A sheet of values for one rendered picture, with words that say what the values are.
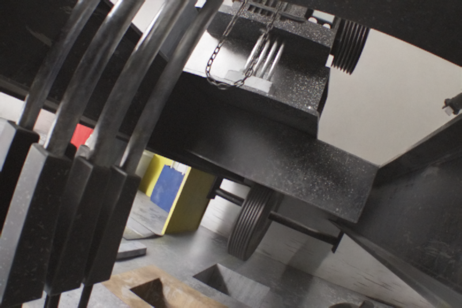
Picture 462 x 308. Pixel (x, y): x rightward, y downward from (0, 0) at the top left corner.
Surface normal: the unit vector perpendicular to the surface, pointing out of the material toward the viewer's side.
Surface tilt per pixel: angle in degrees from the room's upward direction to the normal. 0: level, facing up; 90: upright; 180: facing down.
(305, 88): 90
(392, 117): 90
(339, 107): 90
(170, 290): 90
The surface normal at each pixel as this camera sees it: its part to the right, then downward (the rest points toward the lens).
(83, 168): -0.22, -0.25
